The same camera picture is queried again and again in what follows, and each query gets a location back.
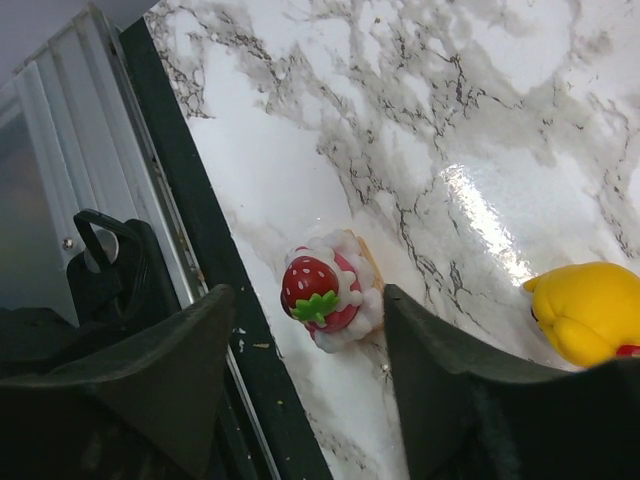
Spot yellow duck toy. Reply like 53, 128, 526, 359
523, 262, 639, 368

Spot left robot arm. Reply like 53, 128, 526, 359
1, 209, 180, 378

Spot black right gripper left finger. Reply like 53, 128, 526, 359
1, 285, 234, 479

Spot pink bear toy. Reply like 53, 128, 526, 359
280, 230, 384, 353

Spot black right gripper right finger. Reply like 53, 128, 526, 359
384, 284, 639, 479

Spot black front mounting rail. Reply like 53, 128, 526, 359
119, 20, 331, 479

